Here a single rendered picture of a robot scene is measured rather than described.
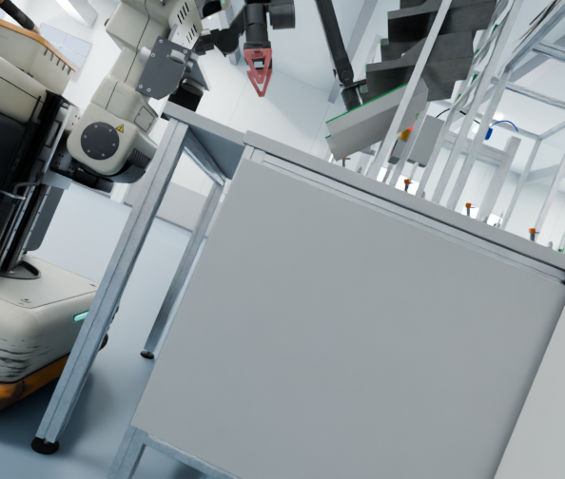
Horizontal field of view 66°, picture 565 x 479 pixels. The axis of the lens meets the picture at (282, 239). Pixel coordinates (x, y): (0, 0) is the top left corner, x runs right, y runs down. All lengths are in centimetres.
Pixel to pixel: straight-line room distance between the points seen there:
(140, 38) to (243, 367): 94
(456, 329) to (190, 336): 56
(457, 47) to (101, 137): 98
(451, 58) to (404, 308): 70
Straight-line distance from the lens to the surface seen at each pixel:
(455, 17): 144
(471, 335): 99
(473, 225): 98
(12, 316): 118
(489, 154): 298
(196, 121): 105
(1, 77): 130
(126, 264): 107
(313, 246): 93
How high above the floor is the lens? 65
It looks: 1 degrees up
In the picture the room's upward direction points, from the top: 23 degrees clockwise
